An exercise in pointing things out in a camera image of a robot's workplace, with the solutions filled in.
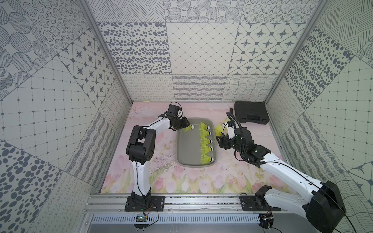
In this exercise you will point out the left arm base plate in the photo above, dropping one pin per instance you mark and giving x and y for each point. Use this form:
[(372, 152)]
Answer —
[(136, 203)]

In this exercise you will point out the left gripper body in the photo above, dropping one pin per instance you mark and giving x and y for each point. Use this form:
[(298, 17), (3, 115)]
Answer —
[(183, 124)]

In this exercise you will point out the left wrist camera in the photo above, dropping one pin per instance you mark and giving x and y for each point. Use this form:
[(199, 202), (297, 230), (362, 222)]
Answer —
[(175, 110)]

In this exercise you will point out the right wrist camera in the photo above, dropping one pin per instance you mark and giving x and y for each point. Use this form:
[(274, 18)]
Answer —
[(232, 125)]

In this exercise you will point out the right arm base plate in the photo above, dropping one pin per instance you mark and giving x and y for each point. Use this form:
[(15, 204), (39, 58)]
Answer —
[(255, 203)]

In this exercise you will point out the black plastic tool case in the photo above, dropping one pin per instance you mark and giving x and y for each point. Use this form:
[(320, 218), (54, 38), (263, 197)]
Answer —
[(253, 112)]

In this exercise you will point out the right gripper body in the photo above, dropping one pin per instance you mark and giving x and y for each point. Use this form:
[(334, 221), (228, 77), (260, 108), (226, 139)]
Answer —
[(229, 143)]

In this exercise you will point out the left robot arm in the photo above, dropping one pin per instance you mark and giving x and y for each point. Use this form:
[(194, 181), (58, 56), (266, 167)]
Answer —
[(141, 148)]

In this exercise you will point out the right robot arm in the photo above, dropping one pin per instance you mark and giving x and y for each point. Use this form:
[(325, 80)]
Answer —
[(319, 202)]

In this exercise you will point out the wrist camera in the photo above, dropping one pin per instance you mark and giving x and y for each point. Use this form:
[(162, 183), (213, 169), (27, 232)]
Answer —
[(232, 125), (175, 110)]

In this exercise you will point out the aluminium mounting rail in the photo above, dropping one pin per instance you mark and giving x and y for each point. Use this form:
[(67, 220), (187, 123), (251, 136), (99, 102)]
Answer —
[(174, 204)]

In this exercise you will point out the grey plastic storage box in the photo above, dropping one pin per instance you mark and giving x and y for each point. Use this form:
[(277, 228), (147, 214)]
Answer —
[(188, 147)]

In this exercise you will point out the yellow shuttlecock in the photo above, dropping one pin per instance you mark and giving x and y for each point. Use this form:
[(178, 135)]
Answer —
[(204, 133), (190, 127), (222, 128), (205, 159), (206, 149), (205, 141), (203, 126)]

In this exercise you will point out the green circuit board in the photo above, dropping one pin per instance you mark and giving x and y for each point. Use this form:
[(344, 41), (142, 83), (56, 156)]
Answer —
[(141, 218)]

